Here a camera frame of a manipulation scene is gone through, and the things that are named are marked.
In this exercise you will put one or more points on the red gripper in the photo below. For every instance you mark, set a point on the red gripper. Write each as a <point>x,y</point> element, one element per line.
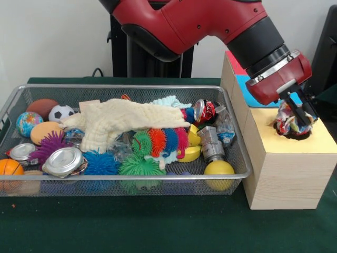
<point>279,81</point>

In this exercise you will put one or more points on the white colourful patterned cloth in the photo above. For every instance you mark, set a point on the white colourful patterned cloth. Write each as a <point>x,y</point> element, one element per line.
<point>285,124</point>

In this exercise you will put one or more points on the cream knitted cloth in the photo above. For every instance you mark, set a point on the cream knitted cloth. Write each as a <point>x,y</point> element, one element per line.
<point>118,116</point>

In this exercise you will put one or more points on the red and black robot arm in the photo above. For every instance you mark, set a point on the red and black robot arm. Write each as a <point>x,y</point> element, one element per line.
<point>197,21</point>

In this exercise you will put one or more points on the wooden box with three holes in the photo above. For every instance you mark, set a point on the wooden box with three holes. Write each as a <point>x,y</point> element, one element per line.
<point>289,179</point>

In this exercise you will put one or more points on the silver mesh bin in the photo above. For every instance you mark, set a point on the silver mesh bin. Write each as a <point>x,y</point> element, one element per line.
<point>131,177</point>

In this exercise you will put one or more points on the dark green table cloth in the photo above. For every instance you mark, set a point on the dark green table cloth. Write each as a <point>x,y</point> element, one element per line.
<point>131,224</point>
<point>329,105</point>

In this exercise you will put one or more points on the yellow ball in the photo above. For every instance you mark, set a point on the yellow ball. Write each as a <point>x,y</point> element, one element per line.
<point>218,170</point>

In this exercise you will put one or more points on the multicolour spiky caterpillar toy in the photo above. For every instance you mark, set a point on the multicolour spiky caterpillar toy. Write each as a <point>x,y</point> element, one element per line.
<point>160,139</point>

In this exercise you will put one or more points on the green spiky ball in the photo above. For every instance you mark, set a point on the green spiky ball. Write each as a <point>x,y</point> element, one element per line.
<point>140,166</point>

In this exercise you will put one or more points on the blue spiky ball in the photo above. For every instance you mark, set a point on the blue spiky ball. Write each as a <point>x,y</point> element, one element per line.
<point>101,163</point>

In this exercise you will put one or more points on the small soccer ball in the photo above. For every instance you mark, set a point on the small soccer ball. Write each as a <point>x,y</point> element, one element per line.
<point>61,113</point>

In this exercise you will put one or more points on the crushed silver can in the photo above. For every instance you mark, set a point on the crushed silver can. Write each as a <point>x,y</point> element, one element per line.
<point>63,159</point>

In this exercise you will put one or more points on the purple spiky toy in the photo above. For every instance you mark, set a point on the purple spiky toy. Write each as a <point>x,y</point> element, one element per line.
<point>50,146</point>

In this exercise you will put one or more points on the peach foam ball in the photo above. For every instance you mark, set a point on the peach foam ball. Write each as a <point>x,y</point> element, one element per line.
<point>43,131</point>

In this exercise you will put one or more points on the globe print ball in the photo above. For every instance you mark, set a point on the globe print ball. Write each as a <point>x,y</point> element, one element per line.
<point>27,124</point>

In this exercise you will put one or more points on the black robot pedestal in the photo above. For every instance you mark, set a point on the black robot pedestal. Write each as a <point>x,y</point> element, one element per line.
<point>121,52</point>

